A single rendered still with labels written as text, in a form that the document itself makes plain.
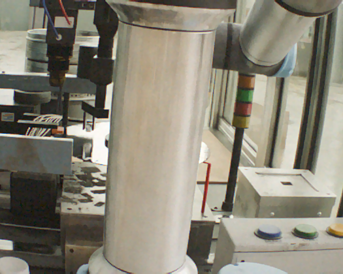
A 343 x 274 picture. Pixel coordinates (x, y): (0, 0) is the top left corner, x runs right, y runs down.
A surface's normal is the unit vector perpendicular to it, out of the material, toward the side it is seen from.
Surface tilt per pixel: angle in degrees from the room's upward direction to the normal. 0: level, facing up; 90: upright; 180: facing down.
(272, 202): 90
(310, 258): 90
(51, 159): 90
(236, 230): 0
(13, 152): 90
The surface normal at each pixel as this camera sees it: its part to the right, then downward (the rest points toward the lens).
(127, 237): -0.43, 0.26
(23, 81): 0.14, 0.26
